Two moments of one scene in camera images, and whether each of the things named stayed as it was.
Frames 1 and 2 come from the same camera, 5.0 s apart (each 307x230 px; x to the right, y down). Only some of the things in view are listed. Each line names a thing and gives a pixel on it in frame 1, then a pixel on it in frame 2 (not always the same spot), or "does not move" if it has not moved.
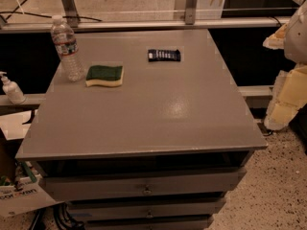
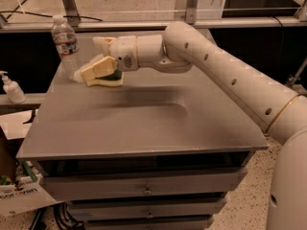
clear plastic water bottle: (65, 41) does not move
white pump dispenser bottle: (12, 90) does not move
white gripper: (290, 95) → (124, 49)
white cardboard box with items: (25, 194) does not move
